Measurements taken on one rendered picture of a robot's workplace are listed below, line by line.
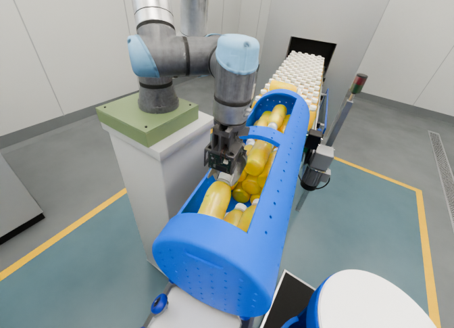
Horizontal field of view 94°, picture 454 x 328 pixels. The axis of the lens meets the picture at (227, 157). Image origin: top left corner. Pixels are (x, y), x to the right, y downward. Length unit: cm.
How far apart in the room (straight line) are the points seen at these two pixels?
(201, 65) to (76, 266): 171
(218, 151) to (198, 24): 43
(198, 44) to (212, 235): 37
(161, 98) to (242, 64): 47
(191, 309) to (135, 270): 114
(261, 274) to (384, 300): 37
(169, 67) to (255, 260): 40
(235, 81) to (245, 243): 30
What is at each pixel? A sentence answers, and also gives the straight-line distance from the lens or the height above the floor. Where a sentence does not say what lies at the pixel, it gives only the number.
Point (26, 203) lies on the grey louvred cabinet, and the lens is 213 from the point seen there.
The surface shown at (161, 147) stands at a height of 115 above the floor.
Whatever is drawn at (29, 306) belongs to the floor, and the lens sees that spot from 195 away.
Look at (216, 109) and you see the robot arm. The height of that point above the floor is 140.
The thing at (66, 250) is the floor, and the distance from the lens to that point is 205.
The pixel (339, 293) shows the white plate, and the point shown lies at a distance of 68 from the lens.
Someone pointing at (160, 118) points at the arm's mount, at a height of 121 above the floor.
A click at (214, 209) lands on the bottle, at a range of 55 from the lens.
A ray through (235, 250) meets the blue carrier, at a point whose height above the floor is 123.
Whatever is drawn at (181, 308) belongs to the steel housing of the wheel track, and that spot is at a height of 93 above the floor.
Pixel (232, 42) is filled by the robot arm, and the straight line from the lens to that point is 39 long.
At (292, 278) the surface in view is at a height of 15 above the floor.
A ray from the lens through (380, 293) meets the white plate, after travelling 73.
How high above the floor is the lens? 160
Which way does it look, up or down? 39 degrees down
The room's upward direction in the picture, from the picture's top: 7 degrees clockwise
